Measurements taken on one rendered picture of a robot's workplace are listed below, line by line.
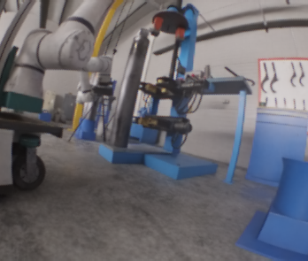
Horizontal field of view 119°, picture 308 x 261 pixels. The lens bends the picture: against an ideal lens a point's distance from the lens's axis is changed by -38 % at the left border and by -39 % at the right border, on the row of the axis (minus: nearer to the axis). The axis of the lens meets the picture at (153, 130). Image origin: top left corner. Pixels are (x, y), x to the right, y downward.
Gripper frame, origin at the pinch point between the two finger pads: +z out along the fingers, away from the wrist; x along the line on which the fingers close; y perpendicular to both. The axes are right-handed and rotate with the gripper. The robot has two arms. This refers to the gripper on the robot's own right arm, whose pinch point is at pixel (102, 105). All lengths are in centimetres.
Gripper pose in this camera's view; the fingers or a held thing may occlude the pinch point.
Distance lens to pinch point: 104.5
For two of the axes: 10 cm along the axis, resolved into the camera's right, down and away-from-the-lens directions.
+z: -1.7, 9.0, 4.1
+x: 9.2, 2.9, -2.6
